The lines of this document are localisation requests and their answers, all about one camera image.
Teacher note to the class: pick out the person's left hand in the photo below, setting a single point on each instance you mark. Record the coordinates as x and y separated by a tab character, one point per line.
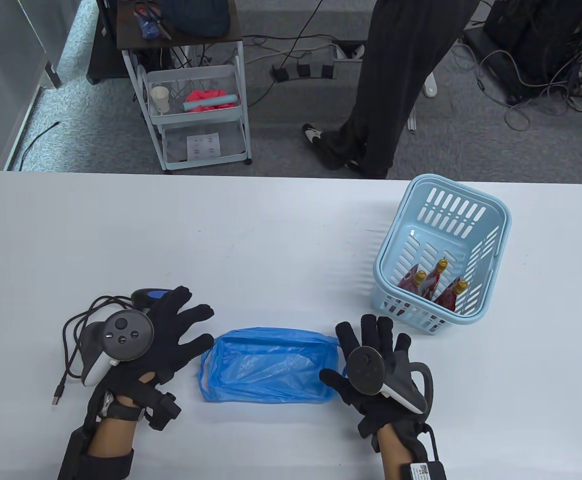
171	320

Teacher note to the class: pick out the person's right hand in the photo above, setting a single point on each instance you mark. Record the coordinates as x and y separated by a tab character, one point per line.
368	330

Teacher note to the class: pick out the red ketchup package gold cap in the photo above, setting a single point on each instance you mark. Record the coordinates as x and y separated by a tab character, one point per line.
433	280
411	282
451	295

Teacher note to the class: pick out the blue plastic bag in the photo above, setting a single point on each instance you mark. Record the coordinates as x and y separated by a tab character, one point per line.
271	365

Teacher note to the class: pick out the person's left forearm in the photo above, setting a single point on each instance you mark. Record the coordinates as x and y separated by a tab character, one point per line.
111	440

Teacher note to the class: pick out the grey white left hand controller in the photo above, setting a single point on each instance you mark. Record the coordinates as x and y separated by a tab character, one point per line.
126	335

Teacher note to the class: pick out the light blue plastic basket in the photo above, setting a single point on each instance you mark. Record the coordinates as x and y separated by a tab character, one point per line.
453	245

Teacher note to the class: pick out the printed paper sheet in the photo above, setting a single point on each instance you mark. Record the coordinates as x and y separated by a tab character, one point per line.
203	146

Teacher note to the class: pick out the white rolling cart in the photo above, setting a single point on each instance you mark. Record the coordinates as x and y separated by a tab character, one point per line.
196	117

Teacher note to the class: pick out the grey metal rails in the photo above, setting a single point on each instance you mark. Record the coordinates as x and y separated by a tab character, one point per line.
412	120

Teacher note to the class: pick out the teal roll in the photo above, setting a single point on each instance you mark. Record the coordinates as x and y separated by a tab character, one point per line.
208	102

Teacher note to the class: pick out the white paper cup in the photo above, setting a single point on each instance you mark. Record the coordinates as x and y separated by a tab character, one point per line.
160	97

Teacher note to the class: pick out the red cloth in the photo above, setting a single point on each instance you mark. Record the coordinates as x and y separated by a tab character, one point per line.
203	95

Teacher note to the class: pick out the white desk leg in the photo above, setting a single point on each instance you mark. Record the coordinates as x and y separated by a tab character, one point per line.
431	85

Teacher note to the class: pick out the black power adapter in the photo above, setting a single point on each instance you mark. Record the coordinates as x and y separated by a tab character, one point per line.
303	70
327	71
281	74

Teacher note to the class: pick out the black cabinet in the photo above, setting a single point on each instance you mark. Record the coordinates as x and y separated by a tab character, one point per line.
103	60

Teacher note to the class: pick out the blue packet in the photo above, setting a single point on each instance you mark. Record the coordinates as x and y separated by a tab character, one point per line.
147	25

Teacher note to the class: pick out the dark blue bag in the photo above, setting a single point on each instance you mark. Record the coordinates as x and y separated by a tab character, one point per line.
196	17

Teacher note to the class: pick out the black computer case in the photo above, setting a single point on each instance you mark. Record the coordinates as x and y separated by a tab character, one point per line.
536	35

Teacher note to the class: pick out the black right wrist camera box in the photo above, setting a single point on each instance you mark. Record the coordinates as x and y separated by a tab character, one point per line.
423	471

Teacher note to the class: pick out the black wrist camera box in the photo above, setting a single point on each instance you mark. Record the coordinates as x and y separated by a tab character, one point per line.
73	455
423	471

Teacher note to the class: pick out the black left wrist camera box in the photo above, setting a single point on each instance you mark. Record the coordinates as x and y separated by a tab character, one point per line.
73	455

